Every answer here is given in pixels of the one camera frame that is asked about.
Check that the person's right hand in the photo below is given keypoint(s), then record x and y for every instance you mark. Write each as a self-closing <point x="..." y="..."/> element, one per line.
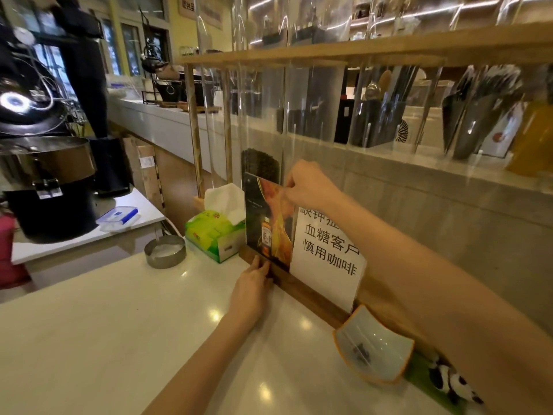
<point x="312" y="185"/>

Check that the person's left hand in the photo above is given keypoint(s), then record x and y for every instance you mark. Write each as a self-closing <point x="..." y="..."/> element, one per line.
<point x="248" y="293"/>

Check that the person's left fingers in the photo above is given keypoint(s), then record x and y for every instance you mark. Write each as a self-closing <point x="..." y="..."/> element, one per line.
<point x="261" y="267"/>

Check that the person's right fingers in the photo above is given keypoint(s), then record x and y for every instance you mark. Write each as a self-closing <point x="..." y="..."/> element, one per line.
<point x="291" y="187"/>

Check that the dark advert sign card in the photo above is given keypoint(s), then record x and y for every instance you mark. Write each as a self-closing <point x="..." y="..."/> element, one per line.
<point x="263" y="216"/>

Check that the person's left forearm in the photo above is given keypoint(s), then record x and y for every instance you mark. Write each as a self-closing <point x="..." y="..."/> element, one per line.
<point x="203" y="371"/>

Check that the person's right forearm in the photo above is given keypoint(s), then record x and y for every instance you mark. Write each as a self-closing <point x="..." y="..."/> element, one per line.
<point x="432" y="293"/>

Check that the dark coffee beans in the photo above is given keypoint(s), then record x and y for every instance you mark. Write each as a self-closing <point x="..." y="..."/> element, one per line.
<point x="259" y="164"/>

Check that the green tissue box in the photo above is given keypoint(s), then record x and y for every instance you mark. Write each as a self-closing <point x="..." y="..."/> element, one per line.
<point x="209" y="233"/>

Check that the white paper notice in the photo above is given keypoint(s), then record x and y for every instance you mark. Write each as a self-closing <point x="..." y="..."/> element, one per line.
<point x="328" y="259"/>

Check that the white tissue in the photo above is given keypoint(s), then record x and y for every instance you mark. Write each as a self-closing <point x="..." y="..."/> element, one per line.
<point x="224" y="200"/>

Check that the row of clear glass tubes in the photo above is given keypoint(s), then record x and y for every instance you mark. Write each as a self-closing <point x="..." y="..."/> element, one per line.
<point x="302" y="103"/>

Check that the round metal ashtray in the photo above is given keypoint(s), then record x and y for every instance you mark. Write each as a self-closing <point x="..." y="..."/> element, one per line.
<point x="165" y="252"/>

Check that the black utensil holder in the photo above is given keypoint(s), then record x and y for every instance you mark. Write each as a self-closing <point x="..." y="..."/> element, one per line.
<point x="378" y="120"/>

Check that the white dish with orange rim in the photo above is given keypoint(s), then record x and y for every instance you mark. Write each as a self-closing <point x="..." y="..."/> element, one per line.
<point x="373" y="347"/>

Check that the white counter ledge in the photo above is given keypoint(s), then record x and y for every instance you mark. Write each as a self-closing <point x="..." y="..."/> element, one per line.
<point x="164" y="129"/>

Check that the brown cardboard box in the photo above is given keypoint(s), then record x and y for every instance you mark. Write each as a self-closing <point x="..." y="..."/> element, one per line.
<point x="144" y="168"/>

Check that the clear container with blue lid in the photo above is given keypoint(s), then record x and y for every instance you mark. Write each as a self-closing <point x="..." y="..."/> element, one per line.
<point x="117" y="218"/>

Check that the white side table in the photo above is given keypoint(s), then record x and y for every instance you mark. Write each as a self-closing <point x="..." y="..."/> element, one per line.
<point x="86" y="250"/>

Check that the grey cone utensil holder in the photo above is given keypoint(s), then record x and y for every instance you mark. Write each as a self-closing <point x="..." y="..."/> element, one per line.
<point x="471" y="120"/>

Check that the black teapot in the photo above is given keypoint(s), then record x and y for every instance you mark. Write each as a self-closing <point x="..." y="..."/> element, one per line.
<point x="152" y="56"/>

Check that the green mat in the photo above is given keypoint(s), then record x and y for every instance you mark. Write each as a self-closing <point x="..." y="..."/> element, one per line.
<point x="425" y="380"/>

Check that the white carton with red label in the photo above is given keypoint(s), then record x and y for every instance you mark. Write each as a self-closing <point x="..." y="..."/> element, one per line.
<point x="503" y="136"/>

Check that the panda figurine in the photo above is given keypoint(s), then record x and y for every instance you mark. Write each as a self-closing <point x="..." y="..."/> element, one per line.
<point x="451" y="380"/>

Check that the black exhaust pipe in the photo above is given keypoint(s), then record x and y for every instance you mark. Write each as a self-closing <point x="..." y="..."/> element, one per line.
<point x="90" y="90"/>

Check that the black steel coffee roaster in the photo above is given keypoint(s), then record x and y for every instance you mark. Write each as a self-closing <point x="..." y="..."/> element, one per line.
<point x="39" y="168"/>

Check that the orange bottle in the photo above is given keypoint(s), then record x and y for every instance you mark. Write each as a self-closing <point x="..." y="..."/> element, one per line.
<point x="533" y="142"/>

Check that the pink object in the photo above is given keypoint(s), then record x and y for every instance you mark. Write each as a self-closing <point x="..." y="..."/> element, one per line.
<point x="8" y="254"/>

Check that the wooden rack frame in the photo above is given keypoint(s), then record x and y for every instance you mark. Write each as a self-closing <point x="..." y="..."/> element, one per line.
<point x="389" y="47"/>

